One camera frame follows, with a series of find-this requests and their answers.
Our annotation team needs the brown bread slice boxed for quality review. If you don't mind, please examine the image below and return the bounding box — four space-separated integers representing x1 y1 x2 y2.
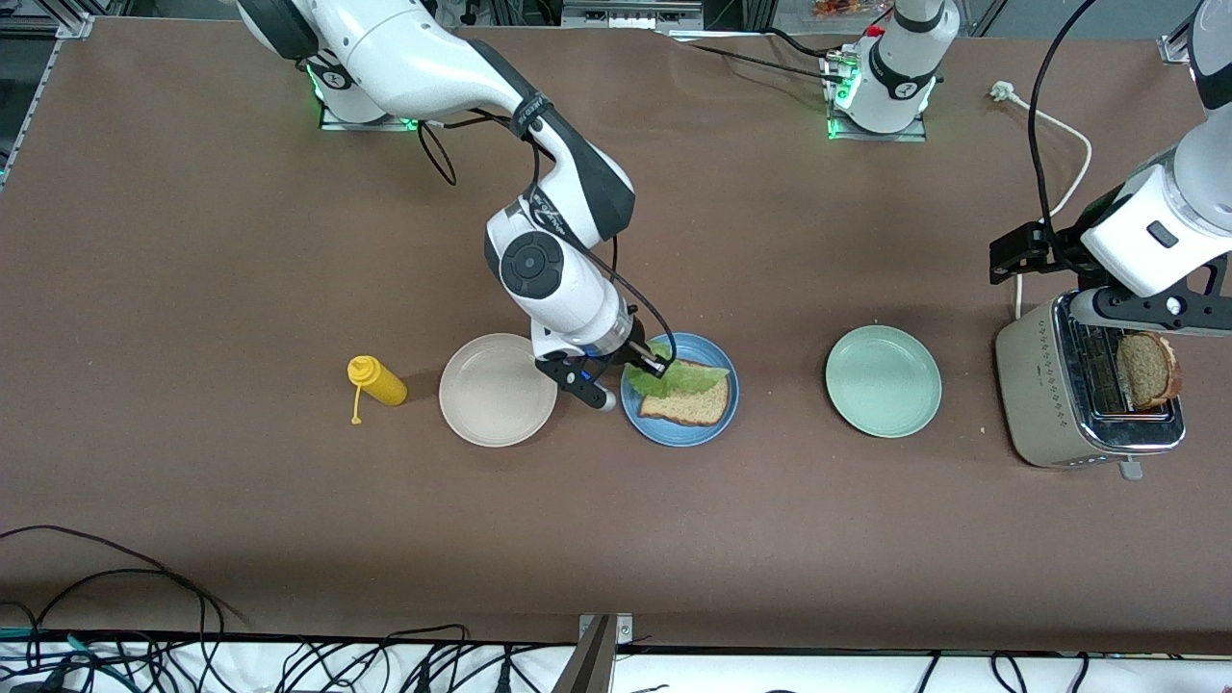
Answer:
1115 330 1184 412
637 360 732 428

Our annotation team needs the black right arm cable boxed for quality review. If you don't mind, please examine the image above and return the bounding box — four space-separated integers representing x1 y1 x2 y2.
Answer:
417 108 675 365

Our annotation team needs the yellow mustard squeeze bottle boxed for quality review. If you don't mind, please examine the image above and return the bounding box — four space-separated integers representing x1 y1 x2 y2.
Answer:
346 354 408 425

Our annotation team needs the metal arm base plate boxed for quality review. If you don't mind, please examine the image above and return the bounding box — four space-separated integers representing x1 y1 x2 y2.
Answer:
824 50 931 143
318 91 427 133

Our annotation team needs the beige round plate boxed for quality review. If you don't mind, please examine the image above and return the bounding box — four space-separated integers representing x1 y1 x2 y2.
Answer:
438 332 559 449

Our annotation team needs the blue round plate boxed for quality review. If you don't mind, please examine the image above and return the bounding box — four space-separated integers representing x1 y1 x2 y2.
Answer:
619 331 741 449

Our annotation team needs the grey metal box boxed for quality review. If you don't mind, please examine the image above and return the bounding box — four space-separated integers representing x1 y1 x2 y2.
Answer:
558 0 706 32

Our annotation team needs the aluminium profile post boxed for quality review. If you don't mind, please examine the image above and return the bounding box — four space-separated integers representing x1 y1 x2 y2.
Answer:
552 616 617 693

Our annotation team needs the green lettuce leaf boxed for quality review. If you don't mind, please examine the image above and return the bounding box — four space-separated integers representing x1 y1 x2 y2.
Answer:
624 356 731 398

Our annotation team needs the green round plate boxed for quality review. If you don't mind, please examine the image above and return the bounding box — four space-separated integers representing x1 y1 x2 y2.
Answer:
824 324 943 440

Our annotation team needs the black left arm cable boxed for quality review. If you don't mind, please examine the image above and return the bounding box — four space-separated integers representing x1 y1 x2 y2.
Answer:
1026 0 1100 237

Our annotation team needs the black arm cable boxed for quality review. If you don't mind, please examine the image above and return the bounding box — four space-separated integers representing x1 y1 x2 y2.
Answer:
417 108 675 365
1026 0 1100 237

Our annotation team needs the silver corner bracket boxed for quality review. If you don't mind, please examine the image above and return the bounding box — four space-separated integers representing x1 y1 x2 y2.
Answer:
577 612 635 644

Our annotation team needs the teal cable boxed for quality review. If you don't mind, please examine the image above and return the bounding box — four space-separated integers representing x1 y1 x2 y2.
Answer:
0 628 92 665

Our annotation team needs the beige chrome toaster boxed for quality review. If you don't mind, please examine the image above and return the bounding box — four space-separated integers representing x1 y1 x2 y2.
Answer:
994 289 1188 482

